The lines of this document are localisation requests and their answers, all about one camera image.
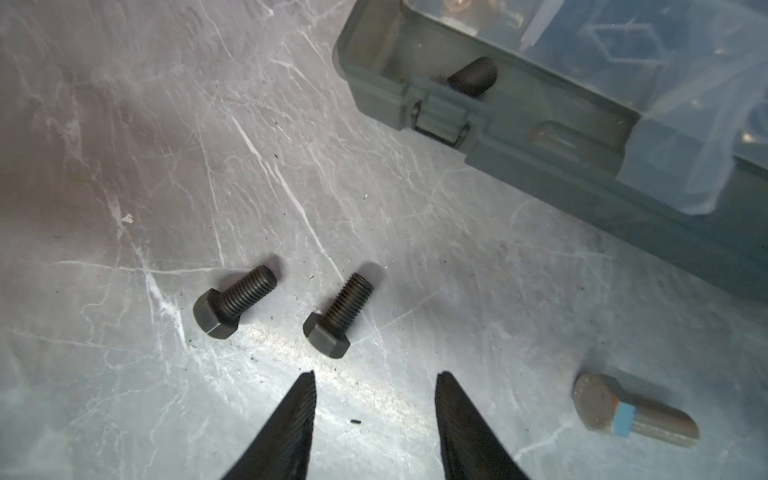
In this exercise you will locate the clear grey compartment organizer box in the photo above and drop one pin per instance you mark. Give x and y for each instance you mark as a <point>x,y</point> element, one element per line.
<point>645,119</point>

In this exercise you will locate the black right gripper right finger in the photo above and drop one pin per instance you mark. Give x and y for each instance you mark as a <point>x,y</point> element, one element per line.
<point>469,448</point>

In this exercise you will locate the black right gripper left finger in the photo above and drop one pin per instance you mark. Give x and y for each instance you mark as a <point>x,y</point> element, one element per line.
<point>281,449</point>

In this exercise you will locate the large black hex bolt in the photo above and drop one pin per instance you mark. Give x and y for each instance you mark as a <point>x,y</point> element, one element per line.
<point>475,78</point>

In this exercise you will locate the small silver hex bolt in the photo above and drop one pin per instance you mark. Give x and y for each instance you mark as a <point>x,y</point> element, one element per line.
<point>603,406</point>

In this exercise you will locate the black threaded bolt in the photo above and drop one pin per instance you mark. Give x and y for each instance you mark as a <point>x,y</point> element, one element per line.
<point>218,313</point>

